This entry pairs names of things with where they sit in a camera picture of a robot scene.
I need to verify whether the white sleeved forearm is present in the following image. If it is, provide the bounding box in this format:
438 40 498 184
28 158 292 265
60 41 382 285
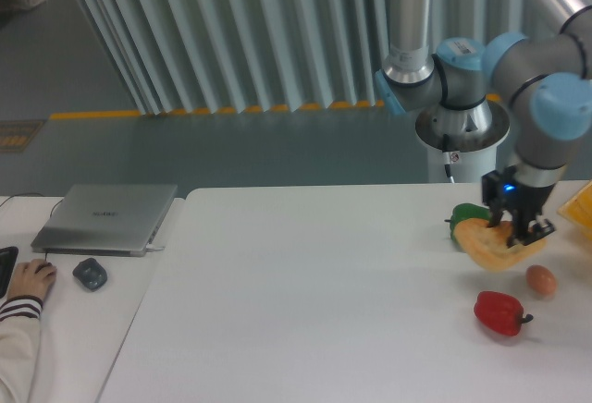
1 296 43 402

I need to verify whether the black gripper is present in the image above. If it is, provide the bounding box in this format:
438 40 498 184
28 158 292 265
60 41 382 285
481 165 561 248

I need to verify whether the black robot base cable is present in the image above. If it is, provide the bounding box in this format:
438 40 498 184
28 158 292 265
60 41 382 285
441 133 459 185

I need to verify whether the green bell pepper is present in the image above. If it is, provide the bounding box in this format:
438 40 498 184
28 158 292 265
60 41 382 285
445 202 491 243

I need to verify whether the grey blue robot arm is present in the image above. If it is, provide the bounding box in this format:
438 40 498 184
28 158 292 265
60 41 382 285
375 0 591 246

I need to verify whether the black mouse cable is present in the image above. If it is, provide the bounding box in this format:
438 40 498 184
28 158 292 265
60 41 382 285
0 192 66 265

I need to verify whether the silver closed laptop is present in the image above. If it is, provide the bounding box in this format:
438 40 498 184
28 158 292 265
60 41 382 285
31 184 178 256

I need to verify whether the red bell pepper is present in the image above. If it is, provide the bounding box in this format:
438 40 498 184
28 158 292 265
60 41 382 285
474 291 534 336

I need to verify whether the triangular golden bread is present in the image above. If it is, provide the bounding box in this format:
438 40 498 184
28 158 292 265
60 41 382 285
452 218 546 273

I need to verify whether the yellow plastic basket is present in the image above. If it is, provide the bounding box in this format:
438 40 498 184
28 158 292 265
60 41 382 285
558 181 592 239

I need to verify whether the black keyboard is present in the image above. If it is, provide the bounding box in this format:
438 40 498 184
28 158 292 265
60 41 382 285
0 246 19 299

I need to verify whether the black computer mouse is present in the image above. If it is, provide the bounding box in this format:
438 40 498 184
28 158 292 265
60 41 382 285
35 263 57 291

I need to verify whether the person's bare hand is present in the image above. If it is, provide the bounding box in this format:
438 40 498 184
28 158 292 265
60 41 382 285
6 259 51 303

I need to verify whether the grey folding partition screen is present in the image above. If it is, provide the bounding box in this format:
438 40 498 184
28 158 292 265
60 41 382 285
78 0 508 115

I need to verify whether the dark grey earbuds case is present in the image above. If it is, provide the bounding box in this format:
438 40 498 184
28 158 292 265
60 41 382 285
72 258 108 292

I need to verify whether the brown egg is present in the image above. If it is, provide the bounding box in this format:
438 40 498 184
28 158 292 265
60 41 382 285
525 264 557 297

